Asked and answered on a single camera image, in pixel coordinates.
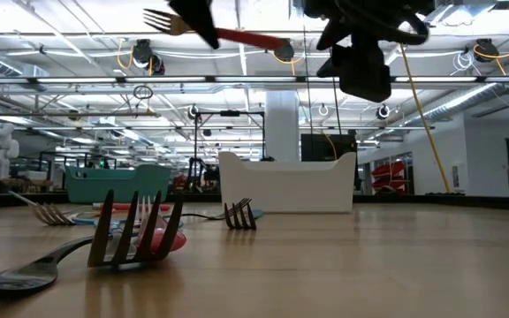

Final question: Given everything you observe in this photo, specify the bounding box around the long ceiling light bar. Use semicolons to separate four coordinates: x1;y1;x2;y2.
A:
0;75;509;86

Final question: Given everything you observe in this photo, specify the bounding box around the large silver ventilation duct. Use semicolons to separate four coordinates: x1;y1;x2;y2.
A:
406;52;509;127

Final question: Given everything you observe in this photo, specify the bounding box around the teal plastic bin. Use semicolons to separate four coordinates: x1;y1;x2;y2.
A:
65;163;171;205

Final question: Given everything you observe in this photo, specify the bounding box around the black coiled cable ring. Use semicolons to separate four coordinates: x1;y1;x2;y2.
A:
133;85;154;101

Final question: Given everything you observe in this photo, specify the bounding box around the yellow hanging cable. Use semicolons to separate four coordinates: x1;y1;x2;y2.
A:
398;43;452;194

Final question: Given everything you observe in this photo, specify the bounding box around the white plastic bin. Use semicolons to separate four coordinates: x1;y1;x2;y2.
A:
217;150;359;215

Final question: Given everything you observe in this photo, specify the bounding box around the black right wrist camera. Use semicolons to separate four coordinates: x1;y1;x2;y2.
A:
315;33;392;103

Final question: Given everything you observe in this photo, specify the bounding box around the white humanoid robot figure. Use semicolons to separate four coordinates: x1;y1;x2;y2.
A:
0;122;20;180

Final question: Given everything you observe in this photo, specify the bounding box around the silver fork with orange handle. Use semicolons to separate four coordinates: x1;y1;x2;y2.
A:
31;201;105;227

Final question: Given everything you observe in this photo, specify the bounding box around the black background robot rig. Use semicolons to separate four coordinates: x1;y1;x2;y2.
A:
185;156;220;194

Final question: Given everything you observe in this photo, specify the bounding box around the rack of red bins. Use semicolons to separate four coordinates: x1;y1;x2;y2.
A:
371;152;414;195

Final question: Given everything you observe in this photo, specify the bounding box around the black background frame rig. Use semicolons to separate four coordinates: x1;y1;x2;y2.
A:
194;110;266;163

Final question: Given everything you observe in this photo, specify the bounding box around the white building pillar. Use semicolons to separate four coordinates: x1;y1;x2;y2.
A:
265;90;300;163

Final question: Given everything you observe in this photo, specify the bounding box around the black hanging cable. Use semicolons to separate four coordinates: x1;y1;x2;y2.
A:
331;81;343;136
302;24;315;136

